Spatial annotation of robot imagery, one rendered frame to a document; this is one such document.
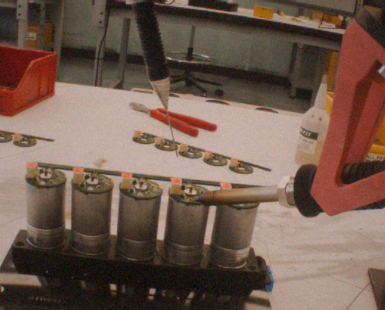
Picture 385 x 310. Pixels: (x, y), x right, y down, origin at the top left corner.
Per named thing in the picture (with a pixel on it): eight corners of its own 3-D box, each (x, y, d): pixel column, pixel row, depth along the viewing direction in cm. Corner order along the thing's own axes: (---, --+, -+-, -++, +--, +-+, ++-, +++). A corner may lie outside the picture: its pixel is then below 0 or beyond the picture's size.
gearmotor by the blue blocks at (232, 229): (246, 280, 30) (263, 207, 28) (206, 278, 30) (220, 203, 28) (242, 260, 32) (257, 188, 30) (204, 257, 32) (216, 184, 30)
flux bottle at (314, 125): (293, 154, 56) (309, 69, 53) (321, 159, 56) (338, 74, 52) (293, 164, 53) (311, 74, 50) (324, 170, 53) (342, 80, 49)
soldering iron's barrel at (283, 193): (198, 216, 27) (300, 211, 22) (192, 187, 27) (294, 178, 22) (215, 209, 28) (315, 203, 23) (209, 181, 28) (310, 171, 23)
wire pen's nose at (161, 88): (153, 104, 26) (146, 77, 25) (172, 99, 26) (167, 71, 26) (157, 111, 25) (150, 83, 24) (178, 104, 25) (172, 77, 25)
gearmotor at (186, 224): (200, 277, 30) (214, 203, 28) (160, 274, 29) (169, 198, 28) (198, 256, 32) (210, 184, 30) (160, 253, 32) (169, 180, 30)
